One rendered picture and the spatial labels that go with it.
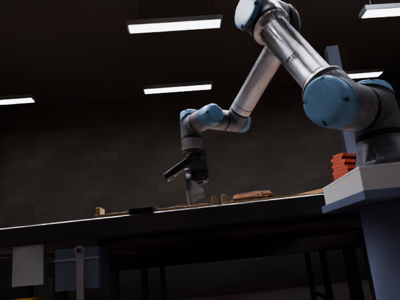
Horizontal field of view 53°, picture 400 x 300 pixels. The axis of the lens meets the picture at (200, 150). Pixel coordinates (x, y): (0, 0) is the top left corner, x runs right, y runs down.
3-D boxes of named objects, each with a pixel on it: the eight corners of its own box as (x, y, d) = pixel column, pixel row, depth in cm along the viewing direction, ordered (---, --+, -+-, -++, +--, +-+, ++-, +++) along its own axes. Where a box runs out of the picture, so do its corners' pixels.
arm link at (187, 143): (180, 137, 144) (182, 144, 152) (181, 150, 143) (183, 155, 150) (201, 136, 144) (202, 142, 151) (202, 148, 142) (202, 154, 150)
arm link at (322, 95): (392, 106, 92) (280, -6, 126) (353, 96, 84) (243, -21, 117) (358, 143, 99) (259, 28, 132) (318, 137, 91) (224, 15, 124)
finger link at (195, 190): (204, 200, 133) (203, 178, 139) (186, 202, 133) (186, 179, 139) (205, 205, 136) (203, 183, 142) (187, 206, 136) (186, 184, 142)
